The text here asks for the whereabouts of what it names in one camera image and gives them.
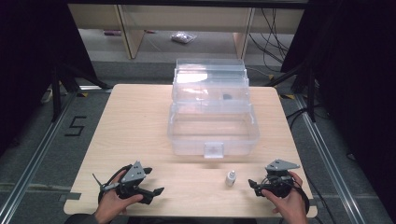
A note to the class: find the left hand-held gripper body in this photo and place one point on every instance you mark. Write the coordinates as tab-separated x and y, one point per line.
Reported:
133	174

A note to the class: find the yellow tape marker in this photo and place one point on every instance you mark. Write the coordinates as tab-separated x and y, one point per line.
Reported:
287	96
82	94

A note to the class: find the small white dropper bottle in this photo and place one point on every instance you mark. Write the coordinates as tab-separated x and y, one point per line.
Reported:
230	178

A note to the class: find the person's left hand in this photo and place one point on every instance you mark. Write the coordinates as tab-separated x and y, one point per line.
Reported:
112	200

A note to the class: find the white floor object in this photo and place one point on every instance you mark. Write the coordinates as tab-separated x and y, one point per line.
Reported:
46	95

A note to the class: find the person's right hand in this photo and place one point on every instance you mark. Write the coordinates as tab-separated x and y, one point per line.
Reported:
289	205

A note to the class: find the small dark object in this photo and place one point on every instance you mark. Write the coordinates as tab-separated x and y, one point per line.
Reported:
228	96

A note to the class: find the clear plastic storage box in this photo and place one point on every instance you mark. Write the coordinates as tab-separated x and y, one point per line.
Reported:
213	112

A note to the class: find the black metal stand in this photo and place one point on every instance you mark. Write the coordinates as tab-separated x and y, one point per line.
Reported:
308	90
56	93

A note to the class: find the grey floor tape strip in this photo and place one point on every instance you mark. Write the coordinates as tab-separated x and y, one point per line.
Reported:
70	196

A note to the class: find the pink flat object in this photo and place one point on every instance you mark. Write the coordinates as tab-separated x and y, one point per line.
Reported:
112	32

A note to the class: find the metal shelf frame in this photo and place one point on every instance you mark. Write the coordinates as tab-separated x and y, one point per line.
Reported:
186	18

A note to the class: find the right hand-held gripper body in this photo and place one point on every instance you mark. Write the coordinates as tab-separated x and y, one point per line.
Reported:
278	179

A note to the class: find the metal floor rail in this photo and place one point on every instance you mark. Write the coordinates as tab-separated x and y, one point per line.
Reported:
333	161
34	158

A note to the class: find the clear plastic bag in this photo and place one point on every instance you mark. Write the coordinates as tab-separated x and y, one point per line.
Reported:
183	37

